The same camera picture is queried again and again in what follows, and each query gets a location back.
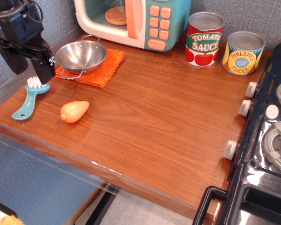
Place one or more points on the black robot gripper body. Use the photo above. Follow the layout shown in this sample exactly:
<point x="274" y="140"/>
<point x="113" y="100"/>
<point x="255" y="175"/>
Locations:
<point x="21" y="27"/>

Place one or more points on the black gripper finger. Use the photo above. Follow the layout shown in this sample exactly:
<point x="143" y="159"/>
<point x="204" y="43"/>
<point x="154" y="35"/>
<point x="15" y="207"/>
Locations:
<point x="44" y="65"/>
<point x="14" y="60"/>

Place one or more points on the steel colander with handles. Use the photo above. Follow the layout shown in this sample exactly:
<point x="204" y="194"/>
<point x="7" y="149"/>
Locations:
<point x="80" y="57"/>

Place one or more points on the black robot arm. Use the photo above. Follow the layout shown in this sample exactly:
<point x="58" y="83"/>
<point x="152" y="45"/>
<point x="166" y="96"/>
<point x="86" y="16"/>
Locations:
<point x="21" y="38"/>

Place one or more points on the orange plastic carrot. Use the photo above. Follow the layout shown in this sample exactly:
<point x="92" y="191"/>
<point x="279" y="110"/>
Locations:
<point x="73" y="111"/>

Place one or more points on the teal dish brush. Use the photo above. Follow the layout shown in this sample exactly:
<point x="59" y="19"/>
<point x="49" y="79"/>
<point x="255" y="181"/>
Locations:
<point x="34" y="87"/>

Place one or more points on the orange woven cloth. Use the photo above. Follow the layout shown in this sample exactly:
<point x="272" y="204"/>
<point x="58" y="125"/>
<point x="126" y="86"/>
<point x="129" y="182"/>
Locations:
<point x="106" y="70"/>

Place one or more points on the toy microwave oven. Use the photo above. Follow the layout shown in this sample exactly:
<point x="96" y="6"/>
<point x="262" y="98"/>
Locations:
<point x="147" y="24"/>

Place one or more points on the orange fuzzy object corner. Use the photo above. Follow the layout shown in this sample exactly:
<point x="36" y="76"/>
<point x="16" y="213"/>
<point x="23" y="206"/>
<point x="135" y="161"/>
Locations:
<point x="11" y="220"/>

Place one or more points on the tomato sauce can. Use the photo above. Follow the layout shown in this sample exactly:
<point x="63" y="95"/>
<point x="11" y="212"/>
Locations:
<point x="204" y="35"/>

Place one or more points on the pineapple slices can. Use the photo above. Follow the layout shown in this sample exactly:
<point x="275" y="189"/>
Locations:
<point x="243" y="52"/>

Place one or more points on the white stove knob front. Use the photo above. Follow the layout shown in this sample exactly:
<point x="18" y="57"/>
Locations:
<point x="230" y="149"/>

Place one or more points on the white stove knob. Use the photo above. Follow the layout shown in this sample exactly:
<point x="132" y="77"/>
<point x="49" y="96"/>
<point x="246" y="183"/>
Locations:
<point x="251" y="89"/>
<point x="244" y="108"/>
<point x="230" y="149"/>

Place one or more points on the white stove knob middle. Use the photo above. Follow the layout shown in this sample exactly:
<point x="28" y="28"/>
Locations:
<point x="244" y="108"/>

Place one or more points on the white stove knob rear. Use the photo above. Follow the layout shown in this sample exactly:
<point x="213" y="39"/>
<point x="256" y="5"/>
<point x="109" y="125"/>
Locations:
<point x="251" y="89"/>

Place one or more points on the black toy stove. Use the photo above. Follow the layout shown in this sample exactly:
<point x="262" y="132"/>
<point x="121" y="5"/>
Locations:
<point x="253" y="196"/>

